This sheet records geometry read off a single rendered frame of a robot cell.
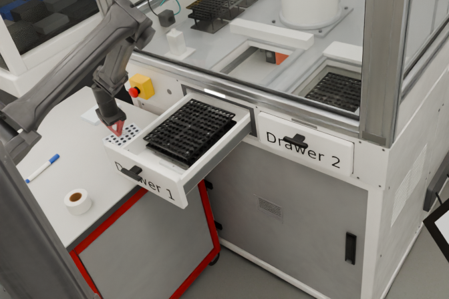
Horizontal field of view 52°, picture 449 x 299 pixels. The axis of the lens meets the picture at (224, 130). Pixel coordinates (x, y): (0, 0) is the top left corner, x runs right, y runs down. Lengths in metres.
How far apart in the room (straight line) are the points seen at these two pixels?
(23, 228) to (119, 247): 1.14
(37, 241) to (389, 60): 0.81
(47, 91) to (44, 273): 0.52
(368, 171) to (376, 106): 0.21
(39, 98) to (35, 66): 1.04
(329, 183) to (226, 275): 0.85
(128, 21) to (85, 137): 0.80
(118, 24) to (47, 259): 0.61
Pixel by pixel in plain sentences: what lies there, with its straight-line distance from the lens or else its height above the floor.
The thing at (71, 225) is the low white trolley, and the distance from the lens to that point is 1.41.
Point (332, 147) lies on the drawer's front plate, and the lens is 1.23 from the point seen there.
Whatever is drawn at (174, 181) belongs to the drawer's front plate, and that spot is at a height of 0.92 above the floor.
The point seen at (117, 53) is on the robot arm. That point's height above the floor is 1.20.
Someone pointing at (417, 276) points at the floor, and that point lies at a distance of 2.09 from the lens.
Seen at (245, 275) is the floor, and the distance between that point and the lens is 2.07.
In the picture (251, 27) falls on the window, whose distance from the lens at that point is 1.20.
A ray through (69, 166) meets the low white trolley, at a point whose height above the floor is 0.76.
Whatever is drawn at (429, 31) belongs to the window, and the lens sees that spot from 1.25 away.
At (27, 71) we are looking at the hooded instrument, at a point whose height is 0.90.
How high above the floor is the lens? 1.73
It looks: 39 degrees down
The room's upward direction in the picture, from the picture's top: 11 degrees counter-clockwise
